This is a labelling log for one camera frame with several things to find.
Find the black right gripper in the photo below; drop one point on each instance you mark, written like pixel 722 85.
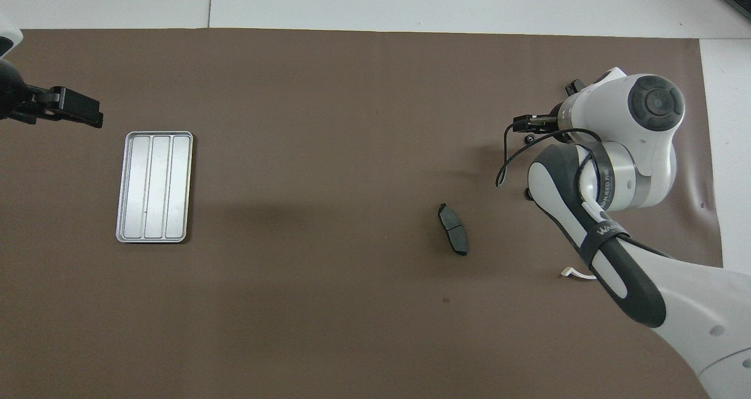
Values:
pixel 560 110

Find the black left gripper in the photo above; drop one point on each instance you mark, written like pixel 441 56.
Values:
pixel 9 94

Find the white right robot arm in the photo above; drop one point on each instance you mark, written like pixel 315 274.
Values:
pixel 616 105

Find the silver metal tray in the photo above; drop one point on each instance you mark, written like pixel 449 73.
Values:
pixel 154 188

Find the dark grey brake pad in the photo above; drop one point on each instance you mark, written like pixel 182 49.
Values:
pixel 453 229
pixel 575 87

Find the brown table mat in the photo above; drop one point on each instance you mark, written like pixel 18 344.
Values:
pixel 352 94

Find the white curved plastic bracket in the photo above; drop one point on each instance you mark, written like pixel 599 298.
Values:
pixel 575 273

